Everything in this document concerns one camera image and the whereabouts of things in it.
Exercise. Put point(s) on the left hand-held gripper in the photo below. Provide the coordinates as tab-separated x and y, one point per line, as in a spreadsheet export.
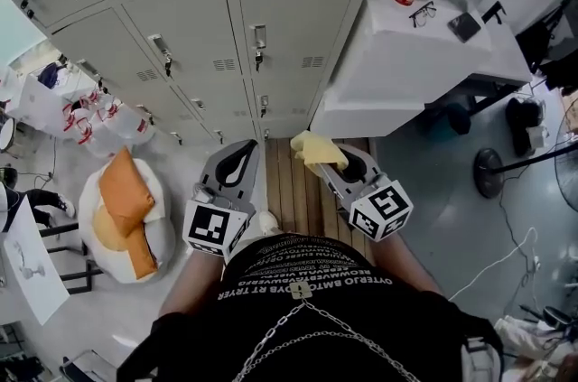
212	226

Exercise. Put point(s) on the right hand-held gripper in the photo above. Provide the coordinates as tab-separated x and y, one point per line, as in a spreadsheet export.
384	208

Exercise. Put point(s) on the yellow cloth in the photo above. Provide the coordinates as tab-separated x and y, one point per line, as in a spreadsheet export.
318	152

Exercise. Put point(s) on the bank of grey locker doors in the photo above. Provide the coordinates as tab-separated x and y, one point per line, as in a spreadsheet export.
180	23

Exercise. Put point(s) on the person's right forearm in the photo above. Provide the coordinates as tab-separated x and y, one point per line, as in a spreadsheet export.
402	263

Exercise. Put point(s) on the person's left forearm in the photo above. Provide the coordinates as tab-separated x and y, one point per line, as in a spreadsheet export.
194	281

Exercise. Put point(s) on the white beanbag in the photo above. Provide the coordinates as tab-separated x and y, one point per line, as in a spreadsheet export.
158	240

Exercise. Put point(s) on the person's white shoe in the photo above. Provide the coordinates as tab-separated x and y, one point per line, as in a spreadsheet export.
269	223

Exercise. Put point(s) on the wooden slat platform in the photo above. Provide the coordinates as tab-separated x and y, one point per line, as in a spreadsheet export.
289	190

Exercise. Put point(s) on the orange cushion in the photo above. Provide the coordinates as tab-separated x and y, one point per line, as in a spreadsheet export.
126	199

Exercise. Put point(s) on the tan round cushion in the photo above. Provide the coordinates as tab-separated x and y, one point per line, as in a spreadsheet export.
106	231

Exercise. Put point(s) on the black floor fan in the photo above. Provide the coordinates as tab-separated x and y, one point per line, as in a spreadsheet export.
488	172

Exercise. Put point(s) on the black round stool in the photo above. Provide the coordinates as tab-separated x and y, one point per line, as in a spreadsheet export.
458	118

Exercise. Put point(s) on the person's black printed shirt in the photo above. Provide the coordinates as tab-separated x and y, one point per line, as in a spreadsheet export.
316	339

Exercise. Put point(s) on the black metal stool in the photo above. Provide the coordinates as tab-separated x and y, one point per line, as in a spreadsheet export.
72	276

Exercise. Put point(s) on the black backpack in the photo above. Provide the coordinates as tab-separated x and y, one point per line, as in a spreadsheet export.
524	123

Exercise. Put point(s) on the white drawing table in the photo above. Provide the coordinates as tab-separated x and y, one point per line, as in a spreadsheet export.
31	267

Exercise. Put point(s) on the black-framed glasses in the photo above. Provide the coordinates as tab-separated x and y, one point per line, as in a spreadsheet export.
423	14

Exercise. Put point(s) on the black phone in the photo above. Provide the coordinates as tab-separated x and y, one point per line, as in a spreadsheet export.
464	27

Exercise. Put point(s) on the white cardboard boxes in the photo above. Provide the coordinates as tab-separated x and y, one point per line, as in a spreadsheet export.
40	100

